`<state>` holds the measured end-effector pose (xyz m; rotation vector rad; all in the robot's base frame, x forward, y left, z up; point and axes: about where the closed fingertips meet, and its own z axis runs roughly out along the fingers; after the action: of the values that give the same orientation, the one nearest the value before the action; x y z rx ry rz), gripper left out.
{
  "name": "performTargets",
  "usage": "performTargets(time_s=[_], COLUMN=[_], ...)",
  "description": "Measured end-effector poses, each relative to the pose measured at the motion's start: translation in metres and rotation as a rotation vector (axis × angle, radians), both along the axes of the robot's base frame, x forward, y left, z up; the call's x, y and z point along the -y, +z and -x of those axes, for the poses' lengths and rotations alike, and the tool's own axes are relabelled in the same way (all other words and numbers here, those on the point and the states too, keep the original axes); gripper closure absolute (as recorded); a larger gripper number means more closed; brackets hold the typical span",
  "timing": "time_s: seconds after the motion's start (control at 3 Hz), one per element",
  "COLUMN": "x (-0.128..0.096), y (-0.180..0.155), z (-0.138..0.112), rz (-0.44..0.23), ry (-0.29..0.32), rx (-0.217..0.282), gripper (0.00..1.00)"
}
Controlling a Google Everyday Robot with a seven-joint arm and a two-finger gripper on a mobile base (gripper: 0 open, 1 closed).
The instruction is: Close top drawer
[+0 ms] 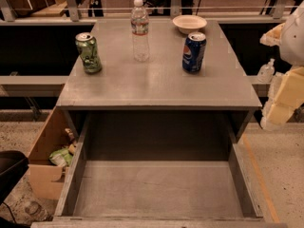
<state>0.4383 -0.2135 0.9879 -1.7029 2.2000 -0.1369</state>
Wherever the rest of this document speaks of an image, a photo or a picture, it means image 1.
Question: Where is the grey top drawer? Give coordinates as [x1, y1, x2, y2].
[31, 111, 287, 228]

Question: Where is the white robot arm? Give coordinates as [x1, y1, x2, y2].
[260, 2, 304, 131]

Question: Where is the hand sanitizer pump bottle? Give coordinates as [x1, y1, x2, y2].
[257, 58, 275, 83]

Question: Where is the blue Pepsi can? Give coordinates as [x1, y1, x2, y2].
[182, 31, 206, 73]

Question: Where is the white paper bowl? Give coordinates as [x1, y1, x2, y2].
[173, 15, 207, 34]

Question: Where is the grey cabinet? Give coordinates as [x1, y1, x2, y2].
[57, 17, 261, 137]

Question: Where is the clear plastic water bottle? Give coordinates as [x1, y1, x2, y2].
[130, 0, 149, 62]

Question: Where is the green soda can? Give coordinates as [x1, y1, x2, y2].
[75, 32, 102, 74]

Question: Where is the green snack bag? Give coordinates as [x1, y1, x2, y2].
[48, 148, 73, 167]

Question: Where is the cardboard box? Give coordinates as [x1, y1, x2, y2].
[28, 108, 78, 200]

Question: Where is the empty plastic bottle on floor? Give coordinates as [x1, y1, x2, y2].
[25, 201, 50, 221]

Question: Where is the black chair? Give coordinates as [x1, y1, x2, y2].
[0, 150, 29, 228]

